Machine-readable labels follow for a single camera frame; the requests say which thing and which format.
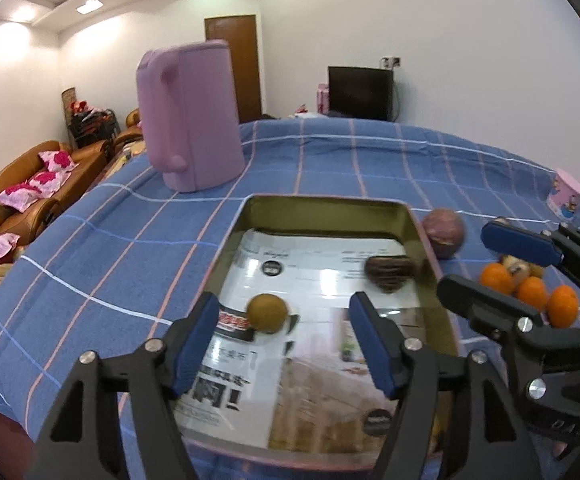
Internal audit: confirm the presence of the brown wooden door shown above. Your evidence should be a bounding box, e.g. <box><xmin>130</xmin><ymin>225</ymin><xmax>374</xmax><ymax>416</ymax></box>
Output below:
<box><xmin>205</xmin><ymin>14</ymin><xmax>263</xmax><ymax>123</ymax></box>

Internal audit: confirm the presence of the black rack with red items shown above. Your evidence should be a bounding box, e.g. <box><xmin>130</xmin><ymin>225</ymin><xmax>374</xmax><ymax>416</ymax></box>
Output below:
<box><xmin>67</xmin><ymin>100</ymin><xmax>120</xmax><ymax>148</ymax></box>

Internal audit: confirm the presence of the small yellow fruit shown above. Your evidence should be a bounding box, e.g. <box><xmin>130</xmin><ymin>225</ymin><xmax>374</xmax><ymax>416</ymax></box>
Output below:
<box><xmin>501</xmin><ymin>255</ymin><xmax>532</xmax><ymax>283</ymax></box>

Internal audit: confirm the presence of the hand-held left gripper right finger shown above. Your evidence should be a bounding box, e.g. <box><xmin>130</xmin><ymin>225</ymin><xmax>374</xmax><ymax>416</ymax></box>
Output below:
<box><xmin>348</xmin><ymin>290</ymin><xmax>543</xmax><ymax>480</ymax></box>

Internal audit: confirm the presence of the orange leather armchair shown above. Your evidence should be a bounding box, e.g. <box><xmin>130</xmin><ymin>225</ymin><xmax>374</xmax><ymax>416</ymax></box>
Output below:
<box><xmin>114</xmin><ymin>108</ymin><xmax>145</xmax><ymax>157</ymax></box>

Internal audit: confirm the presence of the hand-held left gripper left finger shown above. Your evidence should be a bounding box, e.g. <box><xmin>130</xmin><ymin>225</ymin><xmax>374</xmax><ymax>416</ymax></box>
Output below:
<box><xmin>24</xmin><ymin>291</ymin><xmax>221</xmax><ymax>480</ymax></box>

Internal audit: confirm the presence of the round purple passion fruit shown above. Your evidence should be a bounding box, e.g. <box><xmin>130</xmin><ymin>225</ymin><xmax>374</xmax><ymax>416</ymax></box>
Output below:
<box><xmin>421</xmin><ymin>208</ymin><xmax>467</xmax><ymax>259</ymax></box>

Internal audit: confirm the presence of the black television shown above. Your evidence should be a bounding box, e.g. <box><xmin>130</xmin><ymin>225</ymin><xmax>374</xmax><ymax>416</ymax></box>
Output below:
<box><xmin>328</xmin><ymin>65</ymin><xmax>395</xmax><ymax>122</ymax></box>

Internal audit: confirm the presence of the blue plaid tablecloth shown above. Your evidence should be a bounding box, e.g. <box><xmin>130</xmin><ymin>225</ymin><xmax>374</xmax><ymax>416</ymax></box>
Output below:
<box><xmin>0</xmin><ymin>117</ymin><xmax>580</xmax><ymax>480</ymax></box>

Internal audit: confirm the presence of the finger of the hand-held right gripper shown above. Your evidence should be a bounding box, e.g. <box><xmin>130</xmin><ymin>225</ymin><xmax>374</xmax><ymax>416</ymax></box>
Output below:
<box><xmin>437</xmin><ymin>274</ymin><xmax>580</xmax><ymax>403</ymax></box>
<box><xmin>481</xmin><ymin>217</ymin><xmax>580</xmax><ymax>311</ymax></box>

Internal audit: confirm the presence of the printed paper sheet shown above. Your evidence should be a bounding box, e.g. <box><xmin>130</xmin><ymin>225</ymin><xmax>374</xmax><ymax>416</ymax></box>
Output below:
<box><xmin>175</xmin><ymin>230</ymin><xmax>421</xmax><ymax>453</ymax></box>

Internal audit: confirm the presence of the gold metal tray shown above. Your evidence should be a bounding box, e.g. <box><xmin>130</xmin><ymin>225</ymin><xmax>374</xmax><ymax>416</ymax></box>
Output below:
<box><xmin>172</xmin><ymin>194</ymin><xmax>463</xmax><ymax>468</ymax></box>

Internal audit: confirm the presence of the orange leather sofa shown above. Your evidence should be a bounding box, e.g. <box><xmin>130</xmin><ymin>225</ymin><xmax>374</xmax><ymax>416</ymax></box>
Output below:
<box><xmin>0</xmin><ymin>141</ymin><xmax>113</xmax><ymax>311</ymax></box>

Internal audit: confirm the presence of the olive brown round fruit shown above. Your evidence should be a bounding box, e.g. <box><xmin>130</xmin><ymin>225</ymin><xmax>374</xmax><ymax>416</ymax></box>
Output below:
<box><xmin>246</xmin><ymin>293</ymin><xmax>289</xmax><ymax>335</ymax></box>

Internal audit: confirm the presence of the pink electric kettle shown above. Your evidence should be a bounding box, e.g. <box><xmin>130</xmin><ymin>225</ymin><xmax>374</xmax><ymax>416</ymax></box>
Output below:
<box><xmin>136</xmin><ymin>40</ymin><xmax>245</xmax><ymax>193</ymax></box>

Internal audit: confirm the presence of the dark wrinkled fruit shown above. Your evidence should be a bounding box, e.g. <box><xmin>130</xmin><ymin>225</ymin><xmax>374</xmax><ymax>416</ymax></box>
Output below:
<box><xmin>365</xmin><ymin>255</ymin><xmax>417</xmax><ymax>292</ymax></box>

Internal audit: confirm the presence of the pink cartoon cup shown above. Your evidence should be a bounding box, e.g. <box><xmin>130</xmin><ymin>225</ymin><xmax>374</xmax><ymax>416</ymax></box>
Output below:
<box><xmin>546</xmin><ymin>167</ymin><xmax>580</xmax><ymax>221</ymax></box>

